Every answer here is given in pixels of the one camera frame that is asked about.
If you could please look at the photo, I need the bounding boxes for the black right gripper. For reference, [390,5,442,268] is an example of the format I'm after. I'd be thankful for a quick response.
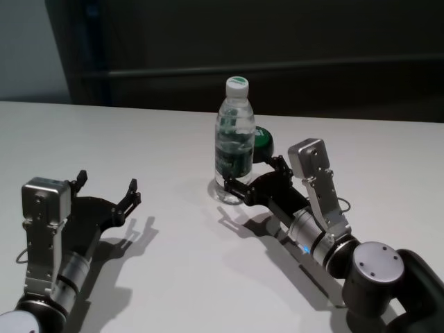
[223,155,311,227]

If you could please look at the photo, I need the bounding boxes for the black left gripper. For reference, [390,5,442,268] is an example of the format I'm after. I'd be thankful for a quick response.
[63,169,143,253]

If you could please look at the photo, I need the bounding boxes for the clear water bottle green label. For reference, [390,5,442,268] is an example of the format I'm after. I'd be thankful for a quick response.
[212,76,256,205]

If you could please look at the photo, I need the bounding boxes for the green YES button black base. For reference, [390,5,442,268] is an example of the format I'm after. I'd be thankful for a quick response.
[252,126,275,164]

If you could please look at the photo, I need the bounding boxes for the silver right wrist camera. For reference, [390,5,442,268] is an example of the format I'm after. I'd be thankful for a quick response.
[287,138,353,241]

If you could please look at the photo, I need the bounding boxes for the grey horizontal rail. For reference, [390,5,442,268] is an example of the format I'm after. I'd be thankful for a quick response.
[107,65,444,78]

